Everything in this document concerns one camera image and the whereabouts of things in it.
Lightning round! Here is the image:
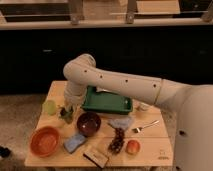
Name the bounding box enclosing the cloth-covered white gripper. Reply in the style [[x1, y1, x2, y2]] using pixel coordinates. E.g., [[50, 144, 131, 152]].
[[64, 89, 84, 111]]

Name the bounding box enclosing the green pepper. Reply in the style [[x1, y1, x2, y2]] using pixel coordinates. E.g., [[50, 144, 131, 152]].
[[60, 107, 74, 124]]

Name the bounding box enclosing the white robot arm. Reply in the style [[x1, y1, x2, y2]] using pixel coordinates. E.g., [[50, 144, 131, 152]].
[[63, 54, 213, 171]]

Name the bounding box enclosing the yellow-green plastic cup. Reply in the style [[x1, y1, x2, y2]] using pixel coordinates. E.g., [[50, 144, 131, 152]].
[[42, 100, 57, 115]]

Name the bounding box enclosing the white small cup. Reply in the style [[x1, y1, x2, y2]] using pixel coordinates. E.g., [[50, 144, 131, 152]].
[[137, 102, 150, 111]]

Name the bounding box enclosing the green plastic tray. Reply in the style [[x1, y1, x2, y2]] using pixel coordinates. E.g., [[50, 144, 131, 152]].
[[82, 86, 133, 115]]

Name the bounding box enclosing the dark red bowl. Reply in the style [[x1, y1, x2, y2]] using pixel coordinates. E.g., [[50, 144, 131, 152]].
[[77, 112, 101, 137]]

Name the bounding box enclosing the wooden table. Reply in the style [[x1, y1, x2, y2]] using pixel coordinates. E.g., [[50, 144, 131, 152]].
[[24, 80, 176, 168]]

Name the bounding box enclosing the blue sponge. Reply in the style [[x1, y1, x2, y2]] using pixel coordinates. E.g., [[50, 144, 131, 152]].
[[64, 133, 86, 153]]

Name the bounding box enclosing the grey-blue cloth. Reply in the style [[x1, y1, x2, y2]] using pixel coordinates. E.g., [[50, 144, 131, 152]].
[[108, 116, 133, 130]]

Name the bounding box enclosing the orange bowl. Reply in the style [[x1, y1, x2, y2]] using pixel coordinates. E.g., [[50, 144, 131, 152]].
[[29, 126, 60, 158]]

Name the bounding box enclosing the purple grape bunch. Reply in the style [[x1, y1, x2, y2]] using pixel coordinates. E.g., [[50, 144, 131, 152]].
[[108, 128, 125, 154]]

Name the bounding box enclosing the wooden block with label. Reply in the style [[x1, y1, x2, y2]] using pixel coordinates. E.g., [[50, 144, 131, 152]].
[[83, 145, 109, 168]]

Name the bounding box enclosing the silver fork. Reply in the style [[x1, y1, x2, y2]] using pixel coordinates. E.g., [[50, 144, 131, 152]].
[[132, 120, 160, 133]]

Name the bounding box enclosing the orange peach fruit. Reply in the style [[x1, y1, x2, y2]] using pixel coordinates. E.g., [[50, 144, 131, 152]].
[[125, 140, 140, 155]]

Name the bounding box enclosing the black object on floor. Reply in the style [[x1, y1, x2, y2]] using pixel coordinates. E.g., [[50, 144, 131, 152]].
[[0, 146, 11, 158]]

